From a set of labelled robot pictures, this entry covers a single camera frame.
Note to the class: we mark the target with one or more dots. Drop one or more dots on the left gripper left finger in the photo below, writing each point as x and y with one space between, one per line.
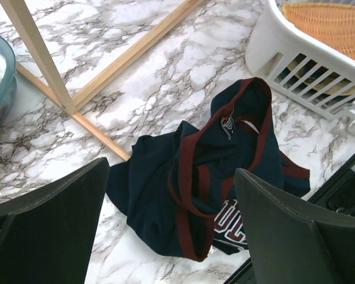
47 235

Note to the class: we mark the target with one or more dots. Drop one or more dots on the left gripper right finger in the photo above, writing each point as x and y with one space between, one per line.
291 240

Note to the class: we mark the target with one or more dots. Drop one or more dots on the navy maroon tank top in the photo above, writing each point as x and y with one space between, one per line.
177 189

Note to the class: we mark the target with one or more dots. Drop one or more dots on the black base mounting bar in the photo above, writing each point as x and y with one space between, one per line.
338 192

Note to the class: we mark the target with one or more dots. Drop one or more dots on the wooden clothes rack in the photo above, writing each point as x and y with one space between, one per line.
75 49

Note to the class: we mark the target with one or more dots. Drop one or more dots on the white laundry basket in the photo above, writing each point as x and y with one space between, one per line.
301 67

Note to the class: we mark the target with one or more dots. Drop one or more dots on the wicker woven hat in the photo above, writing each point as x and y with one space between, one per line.
330 23

